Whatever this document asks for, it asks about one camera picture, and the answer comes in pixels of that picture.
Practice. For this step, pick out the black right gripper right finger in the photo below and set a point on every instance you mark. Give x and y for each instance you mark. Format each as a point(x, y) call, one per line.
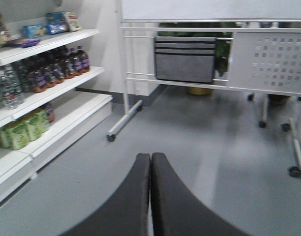
point(176, 211)

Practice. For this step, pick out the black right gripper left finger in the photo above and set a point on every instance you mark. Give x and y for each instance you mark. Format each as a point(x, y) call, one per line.
point(125, 212)

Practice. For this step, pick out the green drink carton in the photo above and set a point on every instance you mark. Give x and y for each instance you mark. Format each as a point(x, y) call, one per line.
point(36, 123)

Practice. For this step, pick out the grey fabric pocket organiser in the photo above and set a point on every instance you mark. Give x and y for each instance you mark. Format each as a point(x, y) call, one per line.
point(185, 59)

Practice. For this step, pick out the brown purple label bottle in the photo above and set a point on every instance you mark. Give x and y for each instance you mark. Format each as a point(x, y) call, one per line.
point(84, 58)

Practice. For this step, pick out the clear water bottle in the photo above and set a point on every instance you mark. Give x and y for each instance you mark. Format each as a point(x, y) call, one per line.
point(10, 88)

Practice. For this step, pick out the white store shelving unit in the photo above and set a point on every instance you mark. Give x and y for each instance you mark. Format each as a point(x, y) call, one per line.
point(76, 112)

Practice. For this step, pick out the white perforated metal panel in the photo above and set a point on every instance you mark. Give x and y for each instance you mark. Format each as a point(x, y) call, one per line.
point(266, 61)

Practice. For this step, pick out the white rolling whiteboard stand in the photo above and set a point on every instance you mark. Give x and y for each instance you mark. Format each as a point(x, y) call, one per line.
point(249, 15)

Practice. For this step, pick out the blue snack packet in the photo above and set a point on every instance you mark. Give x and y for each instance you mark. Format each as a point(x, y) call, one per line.
point(34, 31)

